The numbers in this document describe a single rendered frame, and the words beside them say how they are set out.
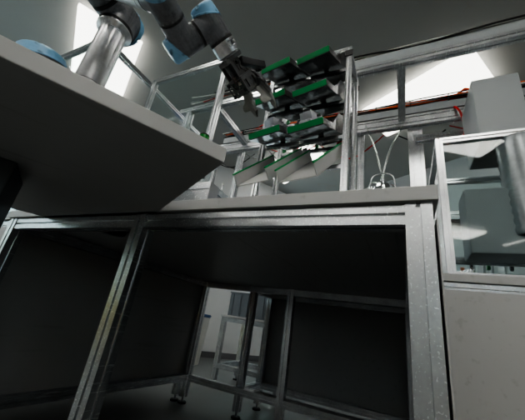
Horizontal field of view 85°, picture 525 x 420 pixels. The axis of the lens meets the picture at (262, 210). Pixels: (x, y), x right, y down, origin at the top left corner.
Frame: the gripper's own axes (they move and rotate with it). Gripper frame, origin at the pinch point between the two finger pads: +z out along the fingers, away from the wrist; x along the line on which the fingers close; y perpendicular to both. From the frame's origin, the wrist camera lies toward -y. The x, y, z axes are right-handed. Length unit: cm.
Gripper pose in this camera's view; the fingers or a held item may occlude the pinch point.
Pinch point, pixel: (266, 108)
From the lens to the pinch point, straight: 106.0
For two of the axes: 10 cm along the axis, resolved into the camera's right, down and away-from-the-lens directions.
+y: -4.7, 6.8, -5.7
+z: 5.2, 7.3, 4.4
